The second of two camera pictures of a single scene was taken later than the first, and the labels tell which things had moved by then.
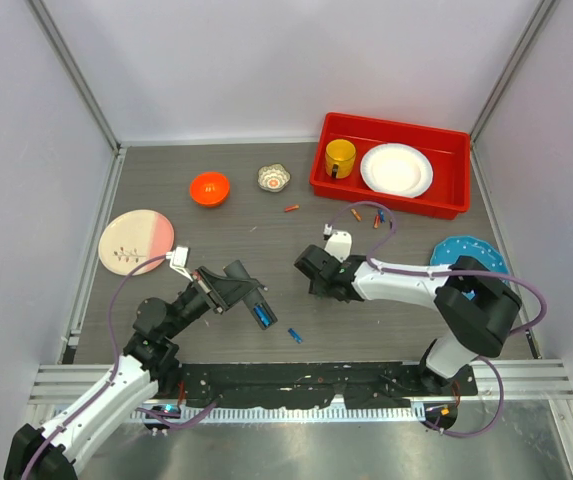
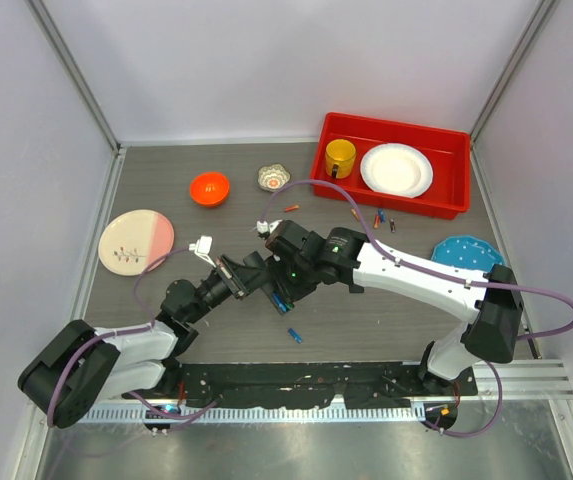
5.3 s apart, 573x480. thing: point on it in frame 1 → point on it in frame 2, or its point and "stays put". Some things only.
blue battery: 262,315 → 281,305
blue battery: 292,332 stays put
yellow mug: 340,157 stays put
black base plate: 325,385 stays put
